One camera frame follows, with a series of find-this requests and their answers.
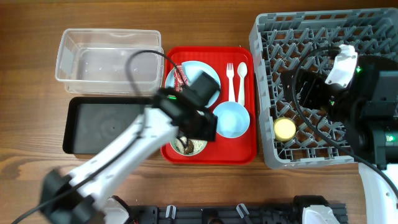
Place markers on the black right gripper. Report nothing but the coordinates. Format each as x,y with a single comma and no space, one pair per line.
314,84

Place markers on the rice food waste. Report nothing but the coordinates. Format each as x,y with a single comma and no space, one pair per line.
191,147

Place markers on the pink plastic fork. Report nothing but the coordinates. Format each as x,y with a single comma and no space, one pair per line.
230,75

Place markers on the black plastic tray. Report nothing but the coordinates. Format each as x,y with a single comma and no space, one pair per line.
94,122

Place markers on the green bowl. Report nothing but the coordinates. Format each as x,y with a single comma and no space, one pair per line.
194,149

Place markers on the light blue bowl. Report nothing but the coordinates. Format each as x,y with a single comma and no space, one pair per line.
233,119

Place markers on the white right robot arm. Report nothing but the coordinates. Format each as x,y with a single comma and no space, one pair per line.
361,93

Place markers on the red snack wrapper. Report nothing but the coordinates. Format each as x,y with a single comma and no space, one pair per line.
180,79

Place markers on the yellow plastic cup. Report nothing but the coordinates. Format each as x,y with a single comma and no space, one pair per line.
284,129

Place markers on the light blue plate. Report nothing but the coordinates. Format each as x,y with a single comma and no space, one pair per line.
192,69

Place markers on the cream plastic spoon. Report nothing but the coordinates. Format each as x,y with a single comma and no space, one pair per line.
242,72

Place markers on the clear plastic bin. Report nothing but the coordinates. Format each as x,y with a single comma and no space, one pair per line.
105,61

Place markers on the grey dishwasher rack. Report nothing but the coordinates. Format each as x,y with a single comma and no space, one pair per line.
278,41

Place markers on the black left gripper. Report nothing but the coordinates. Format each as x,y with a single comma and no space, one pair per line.
208,130

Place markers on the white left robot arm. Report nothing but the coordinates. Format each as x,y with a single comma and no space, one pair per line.
85,194

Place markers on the red serving tray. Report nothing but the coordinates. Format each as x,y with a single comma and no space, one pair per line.
222,151

